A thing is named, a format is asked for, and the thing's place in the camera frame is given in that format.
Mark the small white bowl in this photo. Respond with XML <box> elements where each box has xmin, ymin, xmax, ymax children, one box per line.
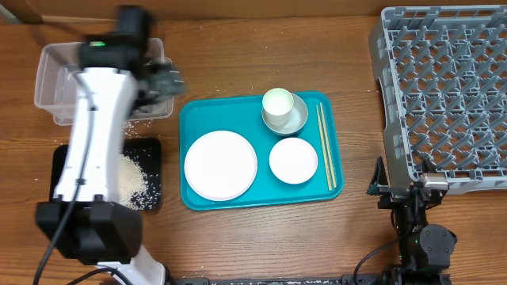
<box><xmin>269</xmin><ymin>138</ymin><xmax>318</xmax><ymax>184</ymax></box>

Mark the pile of rice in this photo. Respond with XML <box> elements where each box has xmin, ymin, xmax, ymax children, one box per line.
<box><xmin>118</xmin><ymin>154</ymin><xmax>159</xmax><ymax>211</ymax></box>

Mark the large white plate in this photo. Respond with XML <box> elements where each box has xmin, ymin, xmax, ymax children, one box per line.
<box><xmin>184</xmin><ymin>131</ymin><xmax>258</xmax><ymax>202</ymax></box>

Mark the white cup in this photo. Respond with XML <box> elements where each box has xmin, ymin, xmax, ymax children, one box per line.
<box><xmin>262</xmin><ymin>88</ymin><xmax>294</xmax><ymax>126</ymax></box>

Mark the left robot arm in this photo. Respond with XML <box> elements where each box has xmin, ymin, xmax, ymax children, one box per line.
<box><xmin>35</xmin><ymin>6</ymin><xmax>184</xmax><ymax>284</ymax></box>

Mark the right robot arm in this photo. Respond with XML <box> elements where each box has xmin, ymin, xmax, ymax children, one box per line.
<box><xmin>353</xmin><ymin>157</ymin><xmax>457</xmax><ymax>284</ymax></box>

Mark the grey dishwasher rack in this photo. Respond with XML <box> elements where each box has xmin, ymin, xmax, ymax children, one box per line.
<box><xmin>369</xmin><ymin>5</ymin><xmax>506</xmax><ymax>194</ymax></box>

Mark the wooden chopstick left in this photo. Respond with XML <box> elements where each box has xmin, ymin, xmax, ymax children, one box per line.
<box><xmin>315</xmin><ymin>105</ymin><xmax>333</xmax><ymax>192</ymax></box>

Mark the wooden chopstick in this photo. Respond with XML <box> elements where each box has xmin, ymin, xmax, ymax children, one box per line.
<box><xmin>315</xmin><ymin>105</ymin><xmax>333</xmax><ymax>192</ymax></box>
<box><xmin>319</xmin><ymin>102</ymin><xmax>337</xmax><ymax>188</ymax></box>

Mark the teal serving tray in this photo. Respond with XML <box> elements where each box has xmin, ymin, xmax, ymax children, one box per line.
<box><xmin>179</xmin><ymin>91</ymin><xmax>345</xmax><ymax>211</ymax></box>

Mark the wooden chopstick right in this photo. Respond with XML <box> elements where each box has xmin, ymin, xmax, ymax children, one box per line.
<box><xmin>319</xmin><ymin>102</ymin><xmax>337</xmax><ymax>188</ymax></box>

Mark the grey saucer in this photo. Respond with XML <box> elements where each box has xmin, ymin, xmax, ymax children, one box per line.
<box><xmin>262</xmin><ymin>93</ymin><xmax>308</xmax><ymax>136</ymax></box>

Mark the clear plastic bin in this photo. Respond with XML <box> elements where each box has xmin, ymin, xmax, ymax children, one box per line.
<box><xmin>34</xmin><ymin>38</ymin><xmax>174</xmax><ymax>126</ymax></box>

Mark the black rectangular tray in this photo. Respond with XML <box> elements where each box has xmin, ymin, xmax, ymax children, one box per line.
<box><xmin>48</xmin><ymin>137</ymin><xmax>162</xmax><ymax>212</ymax></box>

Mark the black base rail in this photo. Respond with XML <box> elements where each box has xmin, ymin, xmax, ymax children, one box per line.
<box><xmin>166</xmin><ymin>274</ymin><xmax>400</xmax><ymax>285</ymax></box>

